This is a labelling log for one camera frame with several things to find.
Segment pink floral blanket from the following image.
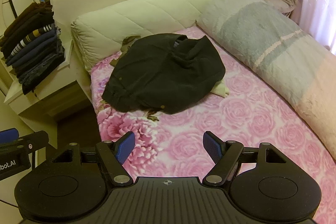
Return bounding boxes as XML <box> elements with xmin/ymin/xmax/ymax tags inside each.
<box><xmin>91</xmin><ymin>26</ymin><xmax>336</xmax><ymax>214</ymax></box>

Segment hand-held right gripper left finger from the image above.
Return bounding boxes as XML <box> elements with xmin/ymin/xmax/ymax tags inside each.
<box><xmin>51</xmin><ymin>132</ymin><xmax>135</xmax><ymax>186</ymax></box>

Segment stack of folded dark clothes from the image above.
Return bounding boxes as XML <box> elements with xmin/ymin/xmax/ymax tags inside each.
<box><xmin>0</xmin><ymin>1</ymin><xmax>66</xmax><ymax>95</ymax></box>

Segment cream padded headboard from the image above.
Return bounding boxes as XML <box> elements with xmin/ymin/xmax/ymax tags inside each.
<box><xmin>70</xmin><ymin>0</ymin><xmax>227</xmax><ymax>72</ymax></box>

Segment white nightstand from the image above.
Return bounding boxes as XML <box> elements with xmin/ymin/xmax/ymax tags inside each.
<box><xmin>4</xmin><ymin>39</ymin><xmax>92</xmax><ymax>119</ymax></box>

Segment black pants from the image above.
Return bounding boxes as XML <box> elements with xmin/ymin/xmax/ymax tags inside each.
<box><xmin>101</xmin><ymin>33</ymin><xmax>226</xmax><ymax>114</ymax></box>

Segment cream garment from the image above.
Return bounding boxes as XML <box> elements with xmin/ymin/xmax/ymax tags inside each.
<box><xmin>211</xmin><ymin>80</ymin><xmax>230</xmax><ymax>97</ymax></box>

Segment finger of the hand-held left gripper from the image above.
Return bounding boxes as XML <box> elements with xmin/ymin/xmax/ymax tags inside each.
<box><xmin>0</xmin><ymin>129</ymin><xmax>49</xmax><ymax>156</ymax></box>

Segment grey and pink duvet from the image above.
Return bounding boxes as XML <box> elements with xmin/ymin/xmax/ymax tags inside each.
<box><xmin>196</xmin><ymin>0</ymin><xmax>336</xmax><ymax>135</ymax></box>

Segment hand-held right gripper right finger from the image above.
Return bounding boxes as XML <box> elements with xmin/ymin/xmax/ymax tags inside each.
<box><xmin>203</xmin><ymin>131</ymin><xmax>287</xmax><ymax>186</ymax></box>

